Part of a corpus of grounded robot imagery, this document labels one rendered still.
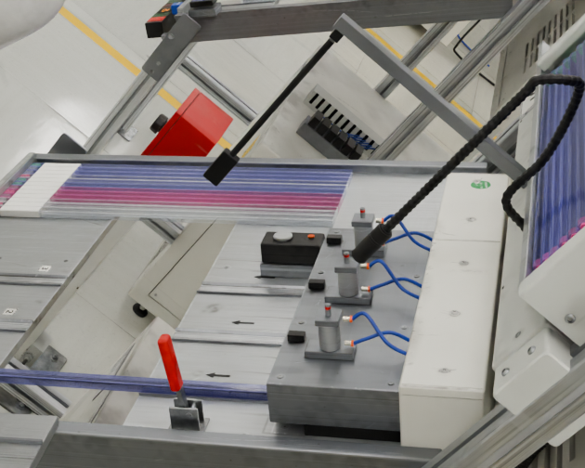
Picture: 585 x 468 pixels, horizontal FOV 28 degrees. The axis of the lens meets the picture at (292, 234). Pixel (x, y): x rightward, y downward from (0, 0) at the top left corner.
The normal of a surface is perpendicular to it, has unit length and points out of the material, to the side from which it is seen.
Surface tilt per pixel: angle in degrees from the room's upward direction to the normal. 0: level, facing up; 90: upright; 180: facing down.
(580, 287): 90
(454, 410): 90
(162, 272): 90
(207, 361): 42
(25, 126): 0
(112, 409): 0
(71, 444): 90
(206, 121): 0
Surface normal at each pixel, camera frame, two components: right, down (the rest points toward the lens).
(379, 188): -0.07, -0.89
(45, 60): 0.61, -0.63
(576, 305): -0.21, 0.45
